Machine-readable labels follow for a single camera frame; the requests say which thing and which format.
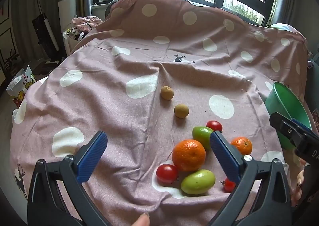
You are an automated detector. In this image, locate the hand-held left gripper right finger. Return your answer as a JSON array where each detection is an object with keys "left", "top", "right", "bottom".
[{"left": 208, "top": 130, "right": 292, "bottom": 226}]

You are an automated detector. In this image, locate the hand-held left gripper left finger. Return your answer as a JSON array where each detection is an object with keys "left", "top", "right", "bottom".
[{"left": 27, "top": 130, "right": 110, "bottom": 226}]

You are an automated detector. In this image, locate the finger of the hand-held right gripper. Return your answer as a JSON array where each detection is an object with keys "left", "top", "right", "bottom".
[
  {"left": 291, "top": 118, "right": 319, "bottom": 142},
  {"left": 270, "top": 112, "right": 314, "bottom": 152}
]

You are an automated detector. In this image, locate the green bowl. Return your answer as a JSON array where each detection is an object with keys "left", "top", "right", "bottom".
[{"left": 265, "top": 82, "right": 313, "bottom": 150}]

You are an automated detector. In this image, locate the small orange mandarin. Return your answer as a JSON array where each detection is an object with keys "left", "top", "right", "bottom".
[{"left": 230, "top": 137, "right": 253, "bottom": 156}]

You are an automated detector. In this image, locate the red cherry tomato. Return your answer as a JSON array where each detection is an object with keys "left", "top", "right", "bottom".
[
  {"left": 206, "top": 120, "right": 223, "bottom": 132},
  {"left": 220, "top": 178, "right": 237, "bottom": 193},
  {"left": 156, "top": 164, "right": 179, "bottom": 184}
]

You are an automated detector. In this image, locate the green jujube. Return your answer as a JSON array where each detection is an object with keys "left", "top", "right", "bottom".
[
  {"left": 181, "top": 169, "right": 216, "bottom": 195},
  {"left": 192, "top": 126, "right": 215, "bottom": 151}
]

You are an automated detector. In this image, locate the large orange mandarin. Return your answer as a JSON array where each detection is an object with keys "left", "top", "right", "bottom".
[{"left": 172, "top": 139, "right": 206, "bottom": 172}]

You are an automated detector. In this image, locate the person's right hand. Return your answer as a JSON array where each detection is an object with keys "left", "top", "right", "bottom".
[{"left": 290, "top": 162, "right": 309, "bottom": 208}]

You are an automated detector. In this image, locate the person's left hand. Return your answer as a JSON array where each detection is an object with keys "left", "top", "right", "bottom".
[{"left": 131, "top": 212, "right": 150, "bottom": 226}]

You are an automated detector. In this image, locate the pink polka dot blanket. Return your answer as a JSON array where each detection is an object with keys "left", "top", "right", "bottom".
[{"left": 10, "top": 0, "right": 309, "bottom": 226}]

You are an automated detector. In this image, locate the brown longan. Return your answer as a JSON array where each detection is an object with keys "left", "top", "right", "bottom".
[
  {"left": 174, "top": 104, "right": 189, "bottom": 118},
  {"left": 160, "top": 86, "right": 174, "bottom": 101}
]

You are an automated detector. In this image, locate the light blue pillow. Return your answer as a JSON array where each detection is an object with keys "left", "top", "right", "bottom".
[{"left": 268, "top": 23, "right": 299, "bottom": 32}]

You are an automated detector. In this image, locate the printed paper bag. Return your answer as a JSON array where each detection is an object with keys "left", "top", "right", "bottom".
[{"left": 6, "top": 66, "right": 37, "bottom": 107}]

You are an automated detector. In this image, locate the plastic bag with clothes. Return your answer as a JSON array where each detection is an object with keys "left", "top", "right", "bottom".
[{"left": 62, "top": 27, "right": 86, "bottom": 55}]

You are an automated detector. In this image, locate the pink clothes pile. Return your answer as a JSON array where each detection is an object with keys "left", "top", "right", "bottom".
[{"left": 72, "top": 16, "right": 103, "bottom": 32}]

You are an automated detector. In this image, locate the upright vacuum cleaner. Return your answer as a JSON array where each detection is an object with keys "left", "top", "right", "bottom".
[{"left": 27, "top": 0, "right": 60, "bottom": 63}]

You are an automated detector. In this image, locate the white panel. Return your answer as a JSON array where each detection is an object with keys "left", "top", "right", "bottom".
[{"left": 58, "top": 0, "right": 77, "bottom": 57}]

